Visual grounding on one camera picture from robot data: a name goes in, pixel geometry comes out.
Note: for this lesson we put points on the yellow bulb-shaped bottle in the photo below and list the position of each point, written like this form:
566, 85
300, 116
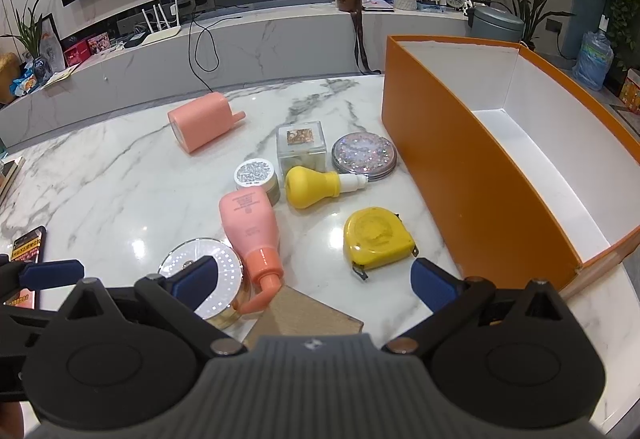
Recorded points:
305, 187

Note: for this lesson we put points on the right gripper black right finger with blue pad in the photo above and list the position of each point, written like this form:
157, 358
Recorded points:
453, 303

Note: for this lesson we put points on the pink cylinder humidifier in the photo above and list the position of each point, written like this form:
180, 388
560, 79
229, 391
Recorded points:
202, 120

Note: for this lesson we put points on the small white cream jar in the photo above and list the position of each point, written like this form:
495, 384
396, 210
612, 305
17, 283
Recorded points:
258, 173

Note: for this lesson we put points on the white wifi router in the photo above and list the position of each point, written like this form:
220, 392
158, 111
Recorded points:
161, 24

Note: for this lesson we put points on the red gift box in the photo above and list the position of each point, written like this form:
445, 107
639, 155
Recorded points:
78, 53

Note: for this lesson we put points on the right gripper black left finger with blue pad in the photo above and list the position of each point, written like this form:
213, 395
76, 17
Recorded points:
174, 299

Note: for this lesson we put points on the orange storage box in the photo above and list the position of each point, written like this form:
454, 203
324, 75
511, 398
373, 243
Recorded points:
524, 173

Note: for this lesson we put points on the glitter round compact mirror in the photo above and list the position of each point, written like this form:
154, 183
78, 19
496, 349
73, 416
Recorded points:
365, 154

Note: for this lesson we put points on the green leafy floor plant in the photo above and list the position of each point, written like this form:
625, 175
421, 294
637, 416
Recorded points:
532, 13

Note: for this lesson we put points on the golden vase dried flowers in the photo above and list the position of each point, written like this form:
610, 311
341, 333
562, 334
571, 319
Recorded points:
9, 70

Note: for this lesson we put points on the blue water jug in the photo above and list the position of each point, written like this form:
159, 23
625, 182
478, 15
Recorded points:
594, 59

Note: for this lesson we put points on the orange cardboard carton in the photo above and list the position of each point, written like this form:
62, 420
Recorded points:
630, 93

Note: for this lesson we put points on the grey-green pedal trash bin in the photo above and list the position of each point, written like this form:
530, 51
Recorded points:
494, 24

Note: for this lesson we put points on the pink pump lotion bottle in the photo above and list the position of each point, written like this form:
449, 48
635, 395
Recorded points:
251, 226

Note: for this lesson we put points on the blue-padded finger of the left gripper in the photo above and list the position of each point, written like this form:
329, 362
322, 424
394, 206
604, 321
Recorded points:
39, 276

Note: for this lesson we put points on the yellow tape measure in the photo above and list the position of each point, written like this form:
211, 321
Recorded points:
375, 237

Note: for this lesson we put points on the clear acrylic cube box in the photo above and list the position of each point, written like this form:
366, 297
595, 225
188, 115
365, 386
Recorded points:
301, 144

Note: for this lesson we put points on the brown leather camera case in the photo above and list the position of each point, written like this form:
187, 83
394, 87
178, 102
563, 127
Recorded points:
354, 8

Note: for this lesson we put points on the potted plant on console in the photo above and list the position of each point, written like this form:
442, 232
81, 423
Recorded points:
29, 35

